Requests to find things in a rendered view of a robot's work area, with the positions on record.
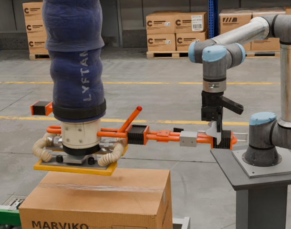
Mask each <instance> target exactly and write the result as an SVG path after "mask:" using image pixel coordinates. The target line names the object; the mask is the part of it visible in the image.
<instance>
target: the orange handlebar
mask: <svg viewBox="0 0 291 229"><path fill-rule="evenodd" d="M49 110H50V111H52V106H50V107H49ZM101 130H105V131H106V130H107V131H118V130H119V129H111V128H101ZM46 131H47V132H48V133H52V134H61V125H51V126H48V127H47V128H46ZM125 131H126V130H125ZM125 131H124V132H123V133H118V132H103V131H98V132H97V136H101V137H116V138H126V137H125ZM180 134H181V133H179V132H171V131H170V130H159V131H148V134H146V139H151V140H157V142H169V141H180V138H179V136H180ZM196 142H197V143H209V144H211V136H209V135H207V134H198V137H197V139H196ZM235 143H237V138H236V137H235V136H233V142H232V144H235Z"/></svg>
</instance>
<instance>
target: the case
mask: <svg viewBox="0 0 291 229"><path fill-rule="evenodd" d="M18 209H19V214H20V221H21V226H22V229H173V221H172V201H171V173H170V170H167V169H124V168H116V169H115V170H114V172H113V174H112V175H111V176H106V175H95V174H79V173H68V172H57V171H49V172H48V174H47V175H46V176H45V177H44V178H43V179H42V180H41V181H40V183H39V184H38V185H37V186H36V187H35V189H34V190H33V191H32V192H31V193H30V194H29V196H28V197H27V198H26V199H25V200H24V201H23V203H22V204H21V205H20V206H19V207H18Z"/></svg>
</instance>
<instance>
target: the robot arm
mask: <svg viewBox="0 0 291 229"><path fill-rule="evenodd" d="M266 38H279V43H280V67H281V117H279V118H278V119H276V114H274V113H272V112H259V113H255V114H253V115H251V116H250V120H249V146H248V148H247V151H246V153H245V159H246V160H247V161H249V162H251V163H253V164H260V165H267V164H273V163H275V162H277V161H278V159H279V155H278V152H277V150H276V146H277V147H281V148H285V149H290V150H291V15H279V14H271V15H261V16H257V17H255V18H253V19H251V20H250V22H249V23H248V24H246V25H243V26H241V27H238V28H236V29H233V30H231V31H228V32H226V33H223V34H221V35H219V36H216V37H214V38H211V39H207V40H205V41H202V42H198V41H194V42H192V43H191V44H190V46H189V49H188V57H189V60H190V61H191V62H193V63H196V64H197V63H200V64H203V90H202V92H201V96H202V106H201V120H202V121H206V122H209V123H208V125H209V126H210V127H211V128H210V129H207V130H206V134H207V135H209V136H212V137H215V138H217V145H219V143H220V141H221V130H222V122H223V120H222V119H223V107H225V108H227V109H229V110H231V111H233V112H235V113H237V114H239V115H241V114H242V112H243V111H244V106H242V105H241V104H239V103H236V102H234V101H232V100H230V99H228V98H226V97H224V96H222V95H223V94H224V91H225V90H226V70H227V69H230V68H232V67H235V66H238V65H240V64H241V63H242V62H243V61H244V59H245V56H246V53H245V50H244V48H243V45H245V44H247V43H249V42H251V41H253V40H262V39H266ZM216 128H217V129H216Z"/></svg>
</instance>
